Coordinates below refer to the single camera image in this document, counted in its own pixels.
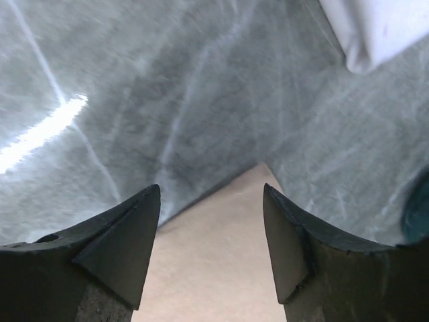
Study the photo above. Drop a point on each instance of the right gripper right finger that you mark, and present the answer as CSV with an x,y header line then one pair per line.
x,y
322,273

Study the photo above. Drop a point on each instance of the folded white t shirt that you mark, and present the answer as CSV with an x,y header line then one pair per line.
x,y
374,31

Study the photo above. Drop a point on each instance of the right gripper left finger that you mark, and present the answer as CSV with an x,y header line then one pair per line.
x,y
92,271

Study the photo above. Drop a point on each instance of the teal plastic laundry basket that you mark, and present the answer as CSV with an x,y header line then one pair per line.
x,y
414,221

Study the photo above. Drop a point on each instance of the tan t shirt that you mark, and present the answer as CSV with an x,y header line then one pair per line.
x,y
211,263

